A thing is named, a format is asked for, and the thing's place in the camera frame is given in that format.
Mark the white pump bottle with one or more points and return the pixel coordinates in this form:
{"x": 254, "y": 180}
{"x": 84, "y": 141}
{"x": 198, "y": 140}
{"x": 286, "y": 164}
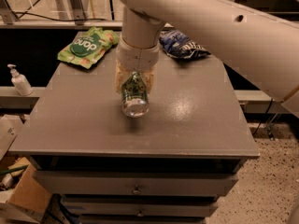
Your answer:
{"x": 20, "y": 81}

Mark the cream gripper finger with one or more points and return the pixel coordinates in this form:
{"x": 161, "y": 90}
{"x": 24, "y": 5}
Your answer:
{"x": 148, "y": 78}
{"x": 121, "y": 75}

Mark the metal drawer knob lower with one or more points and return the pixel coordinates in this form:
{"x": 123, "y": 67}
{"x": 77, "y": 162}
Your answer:
{"x": 140, "y": 213}

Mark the metal drawer knob upper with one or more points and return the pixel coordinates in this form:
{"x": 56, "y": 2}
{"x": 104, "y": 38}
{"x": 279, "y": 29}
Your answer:
{"x": 136, "y": 190}

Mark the cardboard box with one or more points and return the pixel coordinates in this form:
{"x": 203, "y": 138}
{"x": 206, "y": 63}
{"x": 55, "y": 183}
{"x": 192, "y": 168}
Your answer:
{"x": 27, "y": 200}

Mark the blue chip bag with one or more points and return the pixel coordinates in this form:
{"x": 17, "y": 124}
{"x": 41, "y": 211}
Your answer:
{"x": 178, "y": 46}

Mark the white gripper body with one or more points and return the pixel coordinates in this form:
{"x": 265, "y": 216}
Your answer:
{"x": 137, "y": 58}

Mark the metal drawer knob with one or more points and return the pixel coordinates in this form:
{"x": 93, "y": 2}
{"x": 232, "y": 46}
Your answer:
{"x": 140, "y": 213}
{"x": 136, "y": 190}

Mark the green snack bag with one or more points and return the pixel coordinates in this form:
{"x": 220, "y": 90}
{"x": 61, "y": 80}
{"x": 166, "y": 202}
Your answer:
{"x": 89, "y": 48}

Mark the green soda can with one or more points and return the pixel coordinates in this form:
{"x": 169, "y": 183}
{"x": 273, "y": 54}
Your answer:
{"x": 134, "y": 96}

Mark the grey drawer cabinet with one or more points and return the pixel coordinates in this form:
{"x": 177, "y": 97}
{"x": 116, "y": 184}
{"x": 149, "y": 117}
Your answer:
{"x": 184, "y": 154}

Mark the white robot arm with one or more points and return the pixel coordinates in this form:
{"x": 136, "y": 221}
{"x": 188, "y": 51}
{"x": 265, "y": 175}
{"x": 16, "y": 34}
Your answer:
{"x": 260, "y": 47}

